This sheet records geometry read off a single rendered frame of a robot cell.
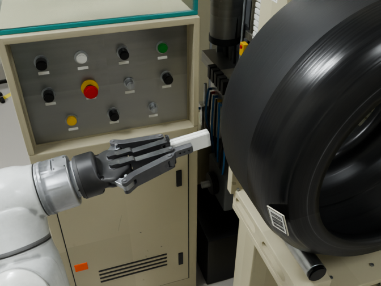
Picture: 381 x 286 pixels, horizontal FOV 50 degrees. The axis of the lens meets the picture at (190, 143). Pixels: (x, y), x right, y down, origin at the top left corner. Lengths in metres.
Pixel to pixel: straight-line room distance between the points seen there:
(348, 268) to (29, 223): 0.78
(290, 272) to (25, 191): 0.62
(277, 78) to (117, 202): 0.92
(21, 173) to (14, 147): 2.37
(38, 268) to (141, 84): 0.76
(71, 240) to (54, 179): 0.92
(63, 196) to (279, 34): 0.47
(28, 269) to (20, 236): 0.05
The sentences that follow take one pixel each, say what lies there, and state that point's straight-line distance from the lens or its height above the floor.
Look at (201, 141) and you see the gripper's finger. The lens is 0.71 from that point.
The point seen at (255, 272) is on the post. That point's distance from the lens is 1.57.
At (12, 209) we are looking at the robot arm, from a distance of 0.68.
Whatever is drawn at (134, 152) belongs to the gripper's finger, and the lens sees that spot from 0.71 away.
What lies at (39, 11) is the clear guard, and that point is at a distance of 1.17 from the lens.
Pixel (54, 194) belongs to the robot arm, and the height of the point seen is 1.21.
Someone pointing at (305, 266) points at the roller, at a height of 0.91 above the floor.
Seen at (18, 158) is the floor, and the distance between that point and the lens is 2.95.
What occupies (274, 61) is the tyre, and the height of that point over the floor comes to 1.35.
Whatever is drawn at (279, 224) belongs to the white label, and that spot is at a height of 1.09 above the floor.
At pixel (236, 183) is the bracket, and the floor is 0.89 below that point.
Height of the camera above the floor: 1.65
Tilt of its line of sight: 35 degrees down
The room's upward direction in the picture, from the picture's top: straight up
